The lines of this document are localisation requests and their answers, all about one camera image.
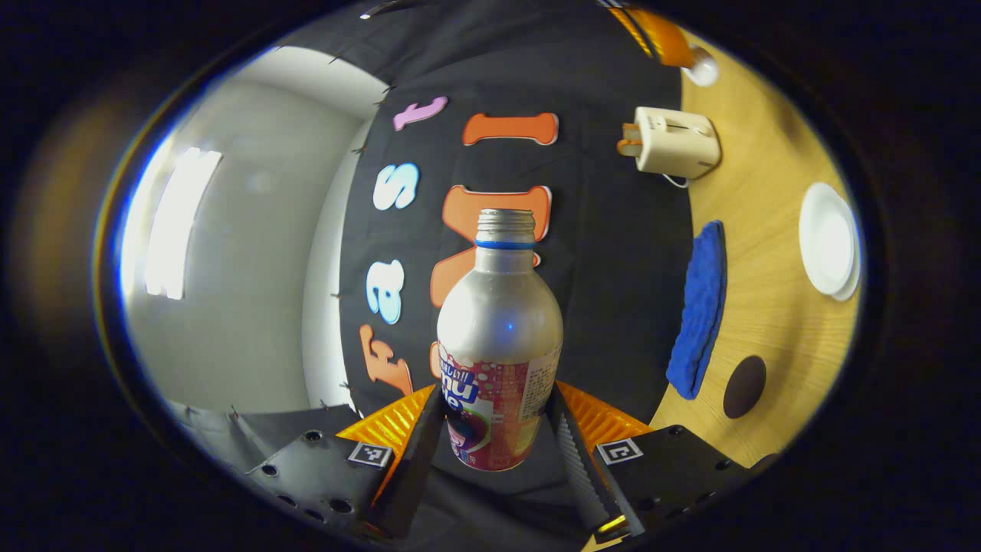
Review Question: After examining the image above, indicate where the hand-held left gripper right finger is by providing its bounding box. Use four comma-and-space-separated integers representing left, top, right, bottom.
546, 379, 756, 544

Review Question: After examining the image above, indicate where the silver water bottle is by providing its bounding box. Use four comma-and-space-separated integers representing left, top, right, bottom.
435, 207, 565, 472

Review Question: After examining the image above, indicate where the white teacup lid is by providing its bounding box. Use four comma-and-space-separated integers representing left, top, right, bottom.
682, 44, 720, 87

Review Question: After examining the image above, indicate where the ceiling light panel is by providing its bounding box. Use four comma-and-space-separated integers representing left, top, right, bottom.
144, 148, 224, 301

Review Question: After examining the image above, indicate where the white round saucer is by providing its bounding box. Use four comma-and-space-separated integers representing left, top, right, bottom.
798, 182, 862, 302

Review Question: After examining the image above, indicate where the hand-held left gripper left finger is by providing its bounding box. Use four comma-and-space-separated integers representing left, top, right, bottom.
230, 383, 447, 541

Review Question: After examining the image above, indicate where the white toaster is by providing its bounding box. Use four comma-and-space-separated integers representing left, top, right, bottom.
633, 106, 722, 180

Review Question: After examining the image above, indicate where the black backdrop cloth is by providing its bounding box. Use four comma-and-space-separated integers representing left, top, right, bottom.
165, 0, 694, 537

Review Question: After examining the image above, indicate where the blue towel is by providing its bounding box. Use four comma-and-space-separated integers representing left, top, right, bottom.
665, 220, 727, 401

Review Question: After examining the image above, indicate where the dark round coaster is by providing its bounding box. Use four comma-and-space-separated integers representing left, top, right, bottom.
723, 355, 767, 419

